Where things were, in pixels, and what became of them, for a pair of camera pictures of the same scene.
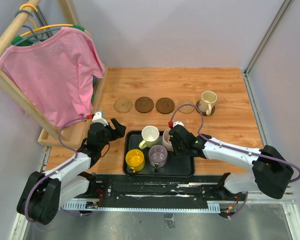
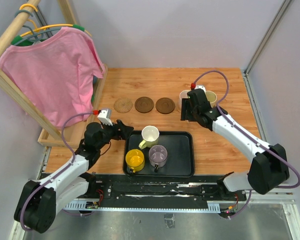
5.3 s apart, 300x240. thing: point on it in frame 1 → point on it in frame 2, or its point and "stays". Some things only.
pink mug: x=166 y=141 → x=183 y=94
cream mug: x=207 y=102 stays
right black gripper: x=176 y=152 → x=185 y=115
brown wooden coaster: x=144 y=104 stays
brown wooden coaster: x=165 y=105 stays
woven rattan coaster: x=123 y=105 stays
